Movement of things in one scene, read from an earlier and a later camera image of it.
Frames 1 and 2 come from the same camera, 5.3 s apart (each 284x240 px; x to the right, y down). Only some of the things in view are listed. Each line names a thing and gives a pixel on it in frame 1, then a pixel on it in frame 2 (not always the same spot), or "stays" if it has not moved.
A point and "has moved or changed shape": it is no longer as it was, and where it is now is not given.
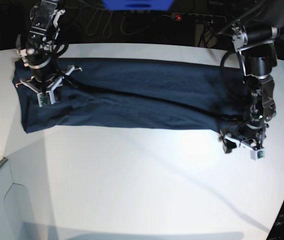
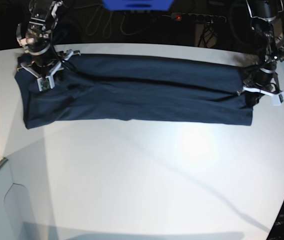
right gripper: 249,136 to 265,79
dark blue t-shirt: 110,94 has moved or changed shape
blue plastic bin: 138,5 stays
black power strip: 197,17 stays
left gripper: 48,85 to 45,65
